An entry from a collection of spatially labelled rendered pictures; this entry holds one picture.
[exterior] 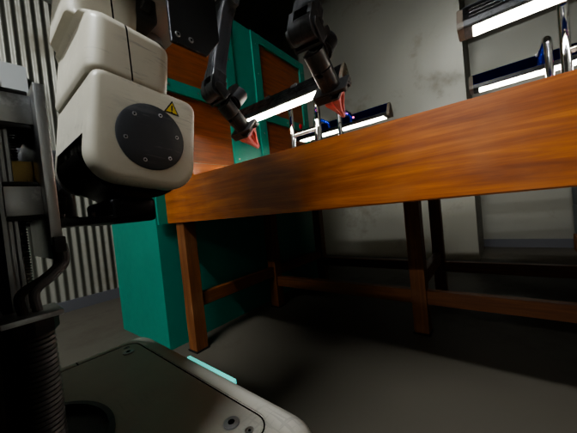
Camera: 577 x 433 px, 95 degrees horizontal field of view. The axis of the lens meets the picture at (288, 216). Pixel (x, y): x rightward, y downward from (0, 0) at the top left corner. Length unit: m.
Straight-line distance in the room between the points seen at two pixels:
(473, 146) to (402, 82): 2.43
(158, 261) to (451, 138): 1.20
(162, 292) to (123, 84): 1.04
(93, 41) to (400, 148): 0.57
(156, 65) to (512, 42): 3.43
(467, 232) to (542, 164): 2.17
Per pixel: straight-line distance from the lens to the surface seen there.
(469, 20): 1.02
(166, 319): 1.41
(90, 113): 0.47
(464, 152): 0.63
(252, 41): 2.10
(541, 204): 3.43
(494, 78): 1.55
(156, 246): 1.36
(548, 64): 1.42
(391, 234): 2.91
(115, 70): 0.51
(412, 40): 3.14
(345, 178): 0.69
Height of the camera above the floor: 0.59
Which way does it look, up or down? 1 degrees down
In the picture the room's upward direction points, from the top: 6 degrees counter-clockwise
